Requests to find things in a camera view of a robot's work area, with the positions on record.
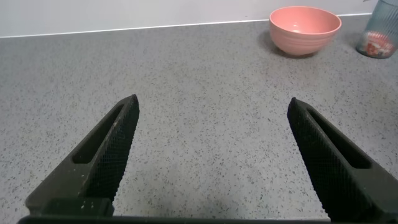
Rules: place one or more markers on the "pink ribbed bowl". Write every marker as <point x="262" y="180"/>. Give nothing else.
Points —
<point x="304" y="40"/>

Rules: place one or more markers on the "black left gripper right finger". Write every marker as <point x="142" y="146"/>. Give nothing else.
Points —
<point x="342" y="180"/>

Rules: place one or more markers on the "blue ribbed transparent cup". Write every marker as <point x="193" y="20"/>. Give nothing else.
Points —
<point x="381" y="21"/>

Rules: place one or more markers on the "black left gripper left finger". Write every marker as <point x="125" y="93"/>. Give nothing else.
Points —
<point x="93" y="174"/>

